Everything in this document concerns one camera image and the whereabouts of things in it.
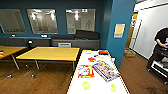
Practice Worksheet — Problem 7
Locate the grey wall bench sofa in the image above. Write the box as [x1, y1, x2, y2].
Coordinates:
[0, 31, 101, 51]

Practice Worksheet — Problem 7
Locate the white box on sofa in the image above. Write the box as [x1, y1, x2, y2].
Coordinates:
[57, 42, 73, 49]

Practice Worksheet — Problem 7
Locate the yellow wooden gaming table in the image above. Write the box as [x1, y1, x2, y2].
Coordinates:
[66, 49, 131, 94]

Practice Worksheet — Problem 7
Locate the pale yellow item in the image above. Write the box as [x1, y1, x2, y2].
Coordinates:
[96, 55, 107, 62]

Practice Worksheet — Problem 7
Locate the orange red game box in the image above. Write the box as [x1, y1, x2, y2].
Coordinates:
[76, 63, 96, 80]

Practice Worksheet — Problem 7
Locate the white paper sheet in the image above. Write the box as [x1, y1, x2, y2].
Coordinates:
[82, 49, 98, 56]

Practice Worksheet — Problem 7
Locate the wooden door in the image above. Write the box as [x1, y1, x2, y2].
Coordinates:
[125, 12, 139, 51]

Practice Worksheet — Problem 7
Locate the person in black clothes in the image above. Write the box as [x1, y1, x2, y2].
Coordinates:
[146, 27, 168, 71]

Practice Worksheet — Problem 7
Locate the small black round object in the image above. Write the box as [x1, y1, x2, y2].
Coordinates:
[25, 39, 35, 47]

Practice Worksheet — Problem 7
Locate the white sill outlet box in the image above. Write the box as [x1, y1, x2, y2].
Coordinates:
[10, 33, 17, 38]
[40, 33, 49, 39]

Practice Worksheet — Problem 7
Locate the black wheeled cart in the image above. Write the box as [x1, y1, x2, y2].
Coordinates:
[150, 48, 168, 83]

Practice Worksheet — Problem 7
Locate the red and black box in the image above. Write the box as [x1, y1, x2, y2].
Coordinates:
[97, 49, 111, 56]

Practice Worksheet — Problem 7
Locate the small framed wall sign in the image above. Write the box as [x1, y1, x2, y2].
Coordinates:
[113, 22, 127, 40]

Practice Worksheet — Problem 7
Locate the interior wall window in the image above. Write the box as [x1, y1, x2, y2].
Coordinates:
[64, 7, 97, 36]
[0, 8, 27, 35]
[26, 7, 59, 36]

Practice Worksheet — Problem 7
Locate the black sofa cushion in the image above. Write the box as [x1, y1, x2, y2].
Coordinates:
[73, 29, 101, 41]

